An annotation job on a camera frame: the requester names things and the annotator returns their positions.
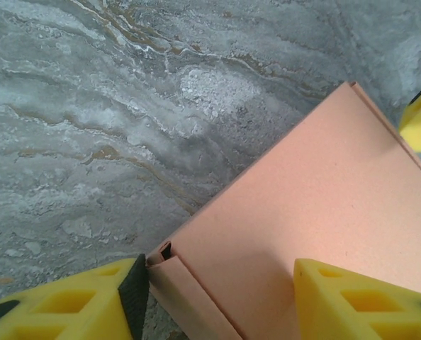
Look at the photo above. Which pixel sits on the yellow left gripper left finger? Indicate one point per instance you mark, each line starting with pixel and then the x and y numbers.
pixel 72 308

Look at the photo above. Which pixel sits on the orange paper box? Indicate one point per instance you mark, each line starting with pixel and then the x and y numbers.
pixel 302 212

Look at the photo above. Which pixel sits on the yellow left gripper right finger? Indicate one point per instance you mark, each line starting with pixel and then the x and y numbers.
pixel 366 304

